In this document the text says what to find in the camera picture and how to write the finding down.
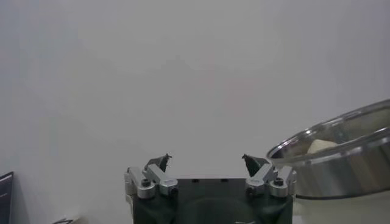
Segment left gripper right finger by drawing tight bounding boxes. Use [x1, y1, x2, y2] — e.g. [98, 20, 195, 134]
[241, 153, 298, 198]

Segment white steamed baozi bun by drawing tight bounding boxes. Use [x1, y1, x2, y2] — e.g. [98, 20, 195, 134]
[306, 139, 339, 155]

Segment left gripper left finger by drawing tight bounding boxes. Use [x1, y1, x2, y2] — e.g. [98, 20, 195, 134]
[124, 153, 179, 200]

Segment stainless steel steamer basket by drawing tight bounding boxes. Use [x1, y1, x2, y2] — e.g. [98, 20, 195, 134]
[266, 99, 390, 200]

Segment dark screen panel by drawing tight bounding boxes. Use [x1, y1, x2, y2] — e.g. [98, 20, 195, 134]
[0, 171, 15, 224]

